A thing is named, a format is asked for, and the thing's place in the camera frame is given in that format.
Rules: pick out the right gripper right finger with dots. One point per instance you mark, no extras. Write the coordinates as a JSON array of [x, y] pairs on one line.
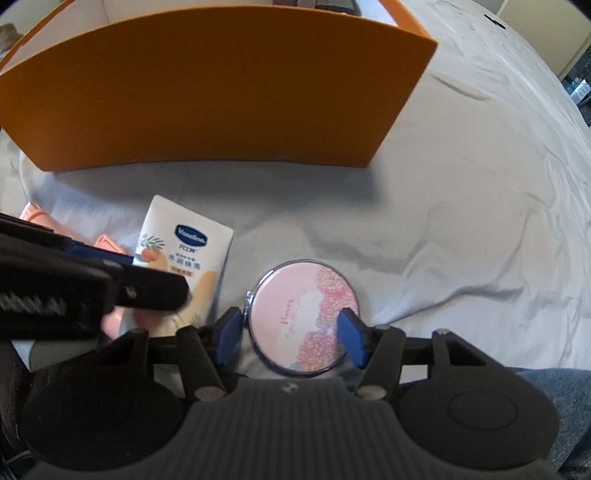
[[377, 351]]

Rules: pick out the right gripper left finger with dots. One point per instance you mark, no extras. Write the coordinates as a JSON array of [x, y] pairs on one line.
[[205, 354]]

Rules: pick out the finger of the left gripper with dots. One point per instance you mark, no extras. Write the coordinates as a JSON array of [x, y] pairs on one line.
[[135, 286]]

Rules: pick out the pink handheld device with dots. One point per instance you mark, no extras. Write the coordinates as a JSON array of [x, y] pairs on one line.
[[34, 214]]

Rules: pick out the Vaseline hand cream tube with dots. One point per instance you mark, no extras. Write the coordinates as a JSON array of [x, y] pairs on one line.
[[177, 240]]

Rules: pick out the pink round compact mirror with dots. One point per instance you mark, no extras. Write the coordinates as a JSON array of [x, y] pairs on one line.
[[292, 316]]

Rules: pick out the white bed sheet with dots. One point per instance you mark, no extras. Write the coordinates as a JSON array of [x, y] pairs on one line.
[[473, 216]]

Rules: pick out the orange cardboard box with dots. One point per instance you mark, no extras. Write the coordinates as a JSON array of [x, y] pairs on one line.
[[99, 83]]

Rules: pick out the cream door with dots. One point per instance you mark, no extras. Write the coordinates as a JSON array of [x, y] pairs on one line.
[[556, 29]]

